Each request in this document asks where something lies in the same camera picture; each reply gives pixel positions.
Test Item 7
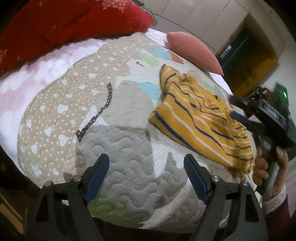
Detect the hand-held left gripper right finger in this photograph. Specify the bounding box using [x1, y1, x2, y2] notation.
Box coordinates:
[183, 154, 270, 241]

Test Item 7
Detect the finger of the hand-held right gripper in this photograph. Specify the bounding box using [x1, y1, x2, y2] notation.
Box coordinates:
[228, 95, 253, 110]
[230, 111, 263, 135]

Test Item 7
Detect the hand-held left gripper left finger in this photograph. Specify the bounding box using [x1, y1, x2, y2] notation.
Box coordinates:
[30, 153, 110, 241]

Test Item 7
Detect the yellow striped knit sweater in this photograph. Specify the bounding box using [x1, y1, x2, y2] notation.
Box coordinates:
[148, 64, 255, 173]

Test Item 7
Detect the person's right forearm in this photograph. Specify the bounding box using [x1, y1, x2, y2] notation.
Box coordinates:
[262, 148, 292, 234]

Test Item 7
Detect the person's right hand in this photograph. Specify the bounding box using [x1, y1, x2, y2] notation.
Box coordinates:
[253, 147, 270, 186]

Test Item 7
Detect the yellow wooden door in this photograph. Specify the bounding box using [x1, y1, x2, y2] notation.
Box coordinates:
[216, 20, 279, 95]

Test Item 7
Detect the patterned quilted mat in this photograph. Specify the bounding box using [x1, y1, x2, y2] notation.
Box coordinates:
[17, 32, 262, 230]

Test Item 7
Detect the pink pillow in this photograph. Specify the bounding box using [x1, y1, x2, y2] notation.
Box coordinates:
[166, 32, 224, 76]

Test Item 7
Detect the beige wardrobe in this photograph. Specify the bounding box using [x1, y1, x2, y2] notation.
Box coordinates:
[141, 0, 266, 56]

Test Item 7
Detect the pale pink bed sheet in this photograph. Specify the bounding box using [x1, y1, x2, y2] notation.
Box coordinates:
[0, 28, 234, 151]

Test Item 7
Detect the grey knit cloth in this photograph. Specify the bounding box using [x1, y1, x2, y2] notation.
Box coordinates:
[132, 0, 159, 26]

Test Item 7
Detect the red floral quilt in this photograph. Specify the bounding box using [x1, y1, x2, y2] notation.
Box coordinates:
[0, 0, 155, 75]

